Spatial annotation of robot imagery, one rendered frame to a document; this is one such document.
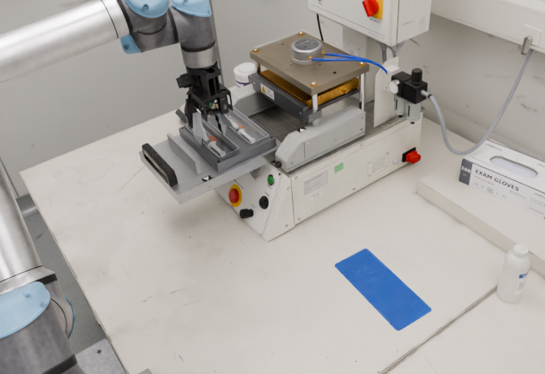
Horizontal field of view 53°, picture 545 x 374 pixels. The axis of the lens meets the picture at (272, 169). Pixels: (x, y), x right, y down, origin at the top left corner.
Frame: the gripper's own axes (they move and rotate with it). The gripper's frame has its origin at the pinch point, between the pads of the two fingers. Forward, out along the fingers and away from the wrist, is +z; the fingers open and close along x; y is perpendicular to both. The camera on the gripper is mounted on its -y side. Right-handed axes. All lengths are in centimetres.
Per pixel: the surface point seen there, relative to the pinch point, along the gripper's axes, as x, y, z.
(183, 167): -9.4, 2.7, 4.1
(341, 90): 32.8, 10.2, -3.8
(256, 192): 6.4, 8.1, 17.0
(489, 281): 35, 59, 26
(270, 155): 9.9, 11.0, 5.0
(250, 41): 77, -109, 38
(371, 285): 14, 44, 26
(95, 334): -41, -49, 101
